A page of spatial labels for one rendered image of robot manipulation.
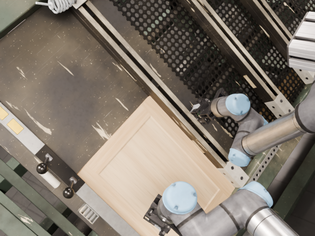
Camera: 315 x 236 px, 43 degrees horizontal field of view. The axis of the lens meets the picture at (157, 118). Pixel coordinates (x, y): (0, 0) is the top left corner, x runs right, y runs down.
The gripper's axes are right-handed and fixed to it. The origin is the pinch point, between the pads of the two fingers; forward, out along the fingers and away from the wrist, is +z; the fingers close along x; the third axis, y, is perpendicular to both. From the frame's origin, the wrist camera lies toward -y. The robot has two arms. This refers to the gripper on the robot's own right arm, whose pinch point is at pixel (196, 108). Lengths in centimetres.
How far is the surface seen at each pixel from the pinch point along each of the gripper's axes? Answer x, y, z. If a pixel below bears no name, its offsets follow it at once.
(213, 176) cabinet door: 26.1, 15.0, -0.1
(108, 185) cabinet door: -6.4, 49.5, -1.6
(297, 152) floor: 100, -69, 69
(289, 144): 46, -24, -2
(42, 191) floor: 8, 63, 185
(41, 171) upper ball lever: -30, 63, -16
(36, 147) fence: -36, 58, -4
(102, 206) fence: -4, 57, -4
